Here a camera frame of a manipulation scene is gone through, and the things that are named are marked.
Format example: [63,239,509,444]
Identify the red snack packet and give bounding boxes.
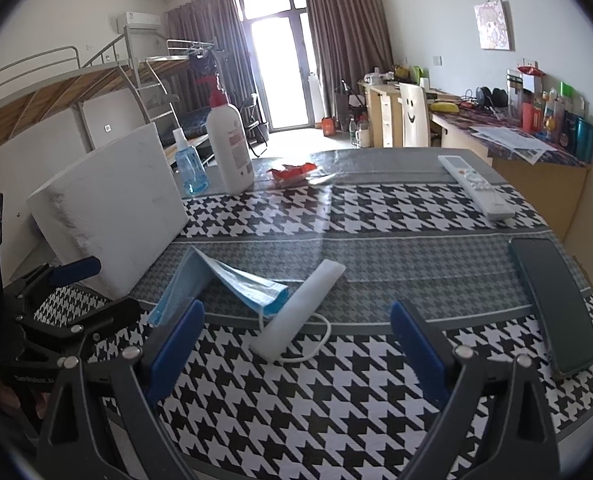
[269,162,319,190]

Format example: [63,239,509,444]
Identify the white rolled sheet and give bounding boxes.
[309,74,324,126]

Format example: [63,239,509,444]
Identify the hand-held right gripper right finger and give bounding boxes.
[390,301,564,480]

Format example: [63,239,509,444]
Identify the houndstooth tablecloth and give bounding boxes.
[26,147,593,480]

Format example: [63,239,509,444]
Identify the white red pump bottle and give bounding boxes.
[196,76,256,195]

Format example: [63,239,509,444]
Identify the white foam box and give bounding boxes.
[26,122,190,300]

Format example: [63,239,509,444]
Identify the white air conditioner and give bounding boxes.
[115,10,162,35]

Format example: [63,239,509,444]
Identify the row of toiletry bottles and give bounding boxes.
[521,82,593,158]

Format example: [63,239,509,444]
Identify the hanging dark clothes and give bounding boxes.
[191,50,217,81]

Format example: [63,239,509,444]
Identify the white foam tube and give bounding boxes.
[249,259,347,363]

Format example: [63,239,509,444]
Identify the black stand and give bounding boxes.
[333,80,364,118]

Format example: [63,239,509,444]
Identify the wooden desk with drawers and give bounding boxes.
[359,77,457,148]

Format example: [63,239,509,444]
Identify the clear tall bottle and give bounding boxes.
[506,69,524,121]

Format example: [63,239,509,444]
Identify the white remote control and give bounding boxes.
[437,155,517,221]

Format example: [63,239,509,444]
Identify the blue spray bottle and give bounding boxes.
[173,128,210,195]

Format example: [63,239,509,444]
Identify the wooden desk with printed mat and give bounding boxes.
[429,105,592,246]

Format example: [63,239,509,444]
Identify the blue face mask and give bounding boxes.
[147,246,333,363]

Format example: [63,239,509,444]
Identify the pink wall poster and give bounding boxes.
[473,0,516,51]

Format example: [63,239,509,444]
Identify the dark smartphone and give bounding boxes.
[507,236,593,378]

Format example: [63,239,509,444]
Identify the glass balcony door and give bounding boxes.
[235,0,317,131]

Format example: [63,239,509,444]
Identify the person's left hand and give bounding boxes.
[0,382,52,421]

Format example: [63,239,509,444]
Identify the black headphones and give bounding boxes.
[476,86,509,109]

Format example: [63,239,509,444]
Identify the black folding chair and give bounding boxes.
[241,95,270,148]

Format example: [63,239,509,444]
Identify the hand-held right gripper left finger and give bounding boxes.
[36,299,207,480]

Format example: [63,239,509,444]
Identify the grey metal bunk bed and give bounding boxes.
[0,45,182,181]
[144,39,227,141]

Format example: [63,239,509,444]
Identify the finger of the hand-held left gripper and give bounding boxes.
[4,256,101,293]
[14,297,144,361]

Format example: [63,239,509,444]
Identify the grey metal bed ladder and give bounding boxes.
[121,60,177,126]

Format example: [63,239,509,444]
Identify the white paper sheets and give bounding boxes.
[469,126,559,165]

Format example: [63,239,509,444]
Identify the brown curtain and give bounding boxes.
[165,0,257,111]
[301,0,394,118]

